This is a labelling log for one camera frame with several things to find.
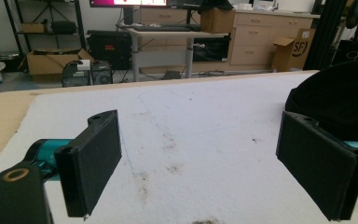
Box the black metal stand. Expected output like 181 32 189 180
303 0 350 71

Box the black bag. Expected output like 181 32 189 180
50 20 77 35

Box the small black computer tower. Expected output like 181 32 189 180
90 60 114 85

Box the black keyboard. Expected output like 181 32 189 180
132 24 192 33

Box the black metal shelf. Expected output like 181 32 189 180
3 0 87 61

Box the printed cardboard box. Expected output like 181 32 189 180
271 28 317 73

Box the white table mat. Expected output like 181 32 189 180
0 71 358 224

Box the black cloth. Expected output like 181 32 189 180
284 59 358 144

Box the small cardboard box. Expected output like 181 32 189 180
21 21 48 34

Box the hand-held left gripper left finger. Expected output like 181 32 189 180
24 109 123 218

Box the black equipment case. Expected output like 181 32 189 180
86 29 133 71

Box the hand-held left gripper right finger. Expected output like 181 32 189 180
275 110 358 222

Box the plain cardboard box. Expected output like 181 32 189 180
200 7 236 35

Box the wooden drawer cabinet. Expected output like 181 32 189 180
228 8 322 69

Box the computer monitor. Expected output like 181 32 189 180
89 0 170 9

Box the open cardboard box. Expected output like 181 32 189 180
25 48 95 76

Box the white desk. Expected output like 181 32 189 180
126 27 231 82

